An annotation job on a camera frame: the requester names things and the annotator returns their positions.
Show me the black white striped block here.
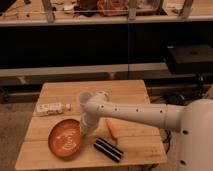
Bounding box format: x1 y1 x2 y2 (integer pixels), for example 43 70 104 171
93 137 124 163

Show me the wooden shelf with clutter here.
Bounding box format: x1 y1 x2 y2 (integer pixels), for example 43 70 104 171
0 0 213 27

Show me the clear plastic cup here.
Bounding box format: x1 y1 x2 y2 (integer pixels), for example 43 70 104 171
78 91 93 106

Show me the black box on right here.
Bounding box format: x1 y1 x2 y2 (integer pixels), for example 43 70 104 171
165 45 213 74

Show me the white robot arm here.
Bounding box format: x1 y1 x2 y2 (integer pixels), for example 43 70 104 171
80 92 213 171

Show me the orange ceramic bowl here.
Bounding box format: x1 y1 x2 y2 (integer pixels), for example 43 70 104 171
48 119 82 158

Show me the white plastic bottle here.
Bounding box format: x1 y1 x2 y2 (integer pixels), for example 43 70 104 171
36 102 71 116

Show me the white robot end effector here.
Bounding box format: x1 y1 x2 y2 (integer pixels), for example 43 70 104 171
80 114 98 135

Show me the orange carrot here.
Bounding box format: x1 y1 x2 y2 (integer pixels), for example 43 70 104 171
105 119 118 139

